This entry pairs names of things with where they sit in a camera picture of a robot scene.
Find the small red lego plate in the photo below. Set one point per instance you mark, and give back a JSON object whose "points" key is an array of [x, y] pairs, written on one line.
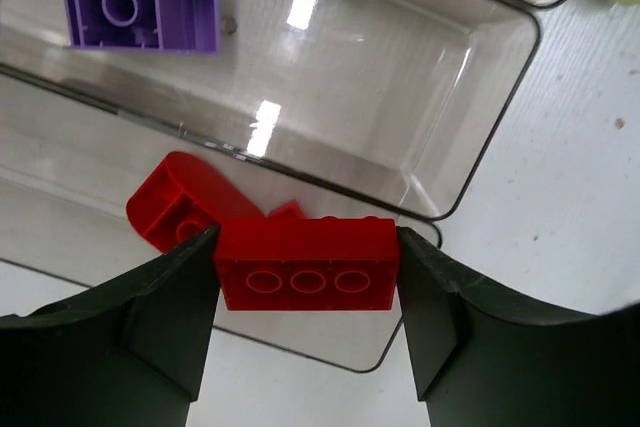
{"points": [[290, 209]]}

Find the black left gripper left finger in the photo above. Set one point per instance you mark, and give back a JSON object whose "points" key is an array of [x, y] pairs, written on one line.
{"points": [[128, 352]]}

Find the purple curved lego brick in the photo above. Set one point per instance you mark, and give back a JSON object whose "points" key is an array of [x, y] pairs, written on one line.
{"points": [[174, 26]]}

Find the red large lego brick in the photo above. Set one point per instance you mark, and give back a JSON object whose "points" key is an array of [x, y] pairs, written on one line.
{"points": [[326, 264]]}

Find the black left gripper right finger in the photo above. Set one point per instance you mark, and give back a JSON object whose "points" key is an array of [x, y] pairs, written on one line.
{"points": [[483, 354]]}

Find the red curved lego brick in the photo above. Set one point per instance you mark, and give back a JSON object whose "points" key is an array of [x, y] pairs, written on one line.
{"points": [[181, 197]]}

